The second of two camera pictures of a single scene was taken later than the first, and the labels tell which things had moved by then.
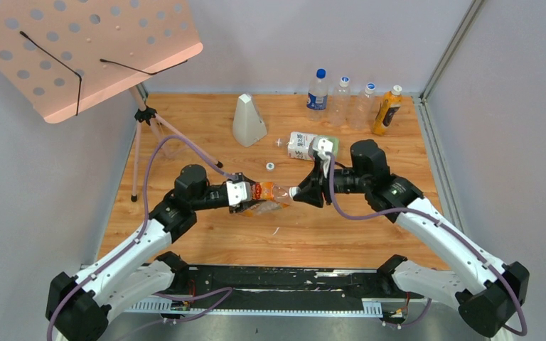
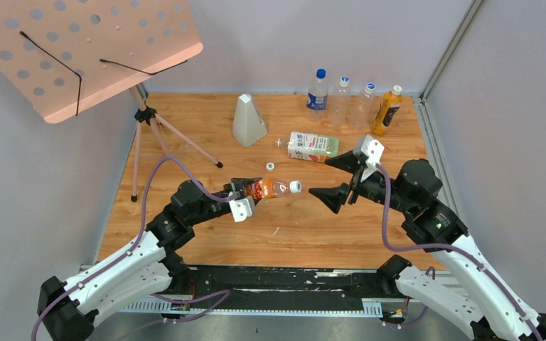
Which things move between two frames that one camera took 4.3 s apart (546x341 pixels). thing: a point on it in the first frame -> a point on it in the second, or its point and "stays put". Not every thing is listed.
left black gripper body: x=242 y=205 -> x=232 y=192
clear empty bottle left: x=340 y=104 stays put
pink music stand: x=64 y=55 stays put
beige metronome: x=248 y=126 stays put
